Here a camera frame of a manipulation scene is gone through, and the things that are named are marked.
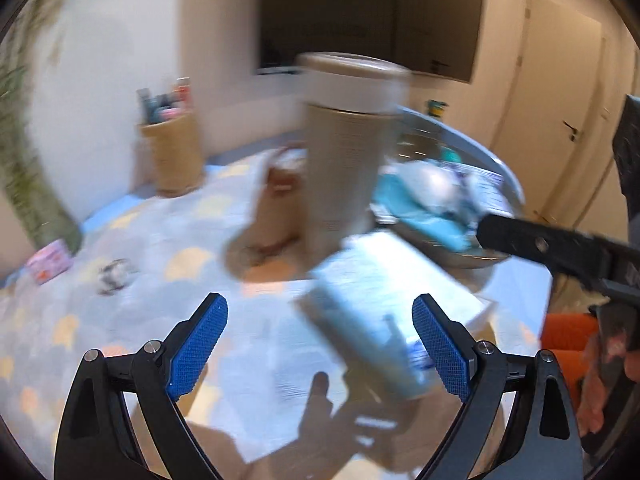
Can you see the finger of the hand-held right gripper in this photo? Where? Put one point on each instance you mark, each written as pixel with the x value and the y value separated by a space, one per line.
pixel 540 245

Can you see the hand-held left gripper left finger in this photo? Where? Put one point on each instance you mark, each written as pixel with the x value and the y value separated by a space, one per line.
pixel 197 350

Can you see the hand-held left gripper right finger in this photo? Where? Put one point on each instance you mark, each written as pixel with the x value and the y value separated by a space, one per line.
pixel 442 350

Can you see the white purple wet wipes packet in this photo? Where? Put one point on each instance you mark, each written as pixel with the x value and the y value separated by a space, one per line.
pixel 485 185

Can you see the metal basin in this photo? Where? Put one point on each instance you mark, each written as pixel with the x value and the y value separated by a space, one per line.
pixel 450 254

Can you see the blue cloth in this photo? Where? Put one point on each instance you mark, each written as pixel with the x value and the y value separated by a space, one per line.
pixel 425 217

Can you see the grey blue plush toy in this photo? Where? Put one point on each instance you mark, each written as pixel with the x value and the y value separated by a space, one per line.
pixel 430 180

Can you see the teal towel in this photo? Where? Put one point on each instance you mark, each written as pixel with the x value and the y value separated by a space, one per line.
pixel 447 154

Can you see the person's right hand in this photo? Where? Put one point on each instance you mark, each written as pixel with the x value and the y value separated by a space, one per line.
pixel 592 390

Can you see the light blue tissue pack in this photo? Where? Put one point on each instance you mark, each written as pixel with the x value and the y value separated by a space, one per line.
pixel 370 300

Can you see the orange seat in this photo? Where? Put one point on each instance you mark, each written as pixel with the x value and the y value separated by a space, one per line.
pixel 565 332

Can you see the beige lace scrunchie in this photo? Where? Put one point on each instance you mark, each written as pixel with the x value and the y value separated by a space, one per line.
pixel 114 276

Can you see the cream door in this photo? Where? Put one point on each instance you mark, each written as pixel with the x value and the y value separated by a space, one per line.
pixel 550 85

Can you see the beige zip pouch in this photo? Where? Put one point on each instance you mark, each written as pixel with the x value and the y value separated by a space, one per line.
pixel 280 200

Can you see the small blue yellow jar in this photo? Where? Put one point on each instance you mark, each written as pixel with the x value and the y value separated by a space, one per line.
pixel 436 108

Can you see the pink purple packet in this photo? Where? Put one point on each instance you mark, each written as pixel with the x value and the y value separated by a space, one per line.
pixel 47 262

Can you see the bamboo pen holder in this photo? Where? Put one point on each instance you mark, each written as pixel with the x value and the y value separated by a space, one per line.
pixel 172 155

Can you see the beige thermos flask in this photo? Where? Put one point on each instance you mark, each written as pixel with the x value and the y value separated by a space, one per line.
pixel 345 170

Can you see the glass vase with plants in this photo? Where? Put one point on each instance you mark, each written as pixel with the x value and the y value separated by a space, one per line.
pixel 30 185

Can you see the black television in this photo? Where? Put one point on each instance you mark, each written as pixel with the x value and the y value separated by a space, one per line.
pixel 370 15

